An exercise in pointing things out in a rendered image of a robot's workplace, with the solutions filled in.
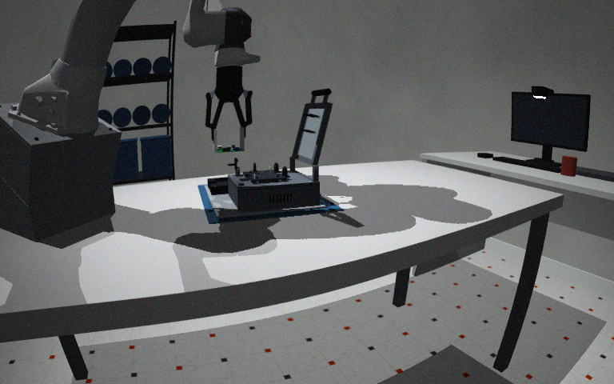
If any green circuit board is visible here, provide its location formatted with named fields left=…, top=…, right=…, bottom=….
left=217, top=145, right=244, bottom=153

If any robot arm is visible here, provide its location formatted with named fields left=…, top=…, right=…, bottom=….
left=8, top=0, right=261, bottom=134

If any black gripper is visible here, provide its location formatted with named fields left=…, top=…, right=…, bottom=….
left=205, top=66, right=253, bottom=153

